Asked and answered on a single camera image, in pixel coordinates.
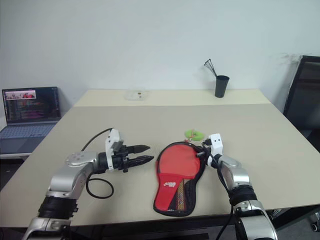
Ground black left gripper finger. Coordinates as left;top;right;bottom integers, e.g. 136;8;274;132
126;155;155;168
126;144;152;155

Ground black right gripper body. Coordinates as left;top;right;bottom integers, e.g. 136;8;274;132
195;139;214;167

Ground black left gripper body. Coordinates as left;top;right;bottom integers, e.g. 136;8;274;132
109;141;131;174

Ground red table tennis paddle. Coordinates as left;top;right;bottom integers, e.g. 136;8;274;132
159;144;202;210

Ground black and red paddle case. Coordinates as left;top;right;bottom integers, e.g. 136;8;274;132
152;141;210;216

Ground white socket plate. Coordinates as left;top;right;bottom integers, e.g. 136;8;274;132
124;91;146;101

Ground black plastic cup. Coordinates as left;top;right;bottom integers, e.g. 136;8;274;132
214;74;230;98

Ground black sticks bundle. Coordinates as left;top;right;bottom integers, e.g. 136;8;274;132
203;58;219;77

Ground open grey laptop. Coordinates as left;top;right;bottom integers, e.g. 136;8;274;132
0;86;62;155

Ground white side desk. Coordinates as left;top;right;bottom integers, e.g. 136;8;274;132
0;151;32;161

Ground black office chair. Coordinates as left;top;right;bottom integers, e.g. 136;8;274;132
283;55;320;232

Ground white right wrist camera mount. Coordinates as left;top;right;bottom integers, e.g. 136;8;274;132
204;133;224;157

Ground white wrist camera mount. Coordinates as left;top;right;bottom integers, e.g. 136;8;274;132
104;128;125;173
204;133;224;157

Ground green ring zipper charm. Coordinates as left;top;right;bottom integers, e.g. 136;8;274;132
184;128;205;141

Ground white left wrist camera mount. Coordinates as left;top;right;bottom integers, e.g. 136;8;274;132
104;128;125;173

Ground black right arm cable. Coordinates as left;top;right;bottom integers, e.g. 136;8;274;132
208;147;237;240

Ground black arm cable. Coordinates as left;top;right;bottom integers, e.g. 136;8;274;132
81;128;116;200
208;147;237;240

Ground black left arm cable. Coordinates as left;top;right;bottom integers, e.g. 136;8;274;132
81;128;116;200

